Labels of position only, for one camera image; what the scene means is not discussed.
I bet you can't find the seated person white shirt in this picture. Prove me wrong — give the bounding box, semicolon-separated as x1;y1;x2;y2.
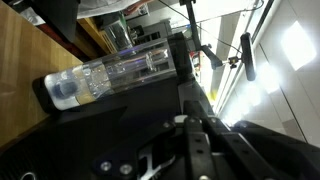
76;0;154;19

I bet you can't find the clear water tank black lid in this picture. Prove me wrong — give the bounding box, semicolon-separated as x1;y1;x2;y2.
43;31;195;111

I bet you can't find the black flat panel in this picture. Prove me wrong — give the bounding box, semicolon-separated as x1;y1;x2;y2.
31;0;81;44

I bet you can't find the black Keurig coffee maker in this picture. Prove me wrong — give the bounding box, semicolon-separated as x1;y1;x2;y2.
0;77;218;180

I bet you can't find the black stereo camera bar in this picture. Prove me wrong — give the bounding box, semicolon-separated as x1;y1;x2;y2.
239;31;258;83

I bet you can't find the clear glass jar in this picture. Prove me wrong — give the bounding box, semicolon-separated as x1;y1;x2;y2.
103;19;135;52

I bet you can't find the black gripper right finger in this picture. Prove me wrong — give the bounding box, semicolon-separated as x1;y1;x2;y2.
199;114;320;180

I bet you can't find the black camera stand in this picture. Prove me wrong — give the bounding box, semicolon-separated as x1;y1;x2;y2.
179;0;242;71

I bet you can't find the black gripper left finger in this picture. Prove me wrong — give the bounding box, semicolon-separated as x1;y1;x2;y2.
91;99;201;180

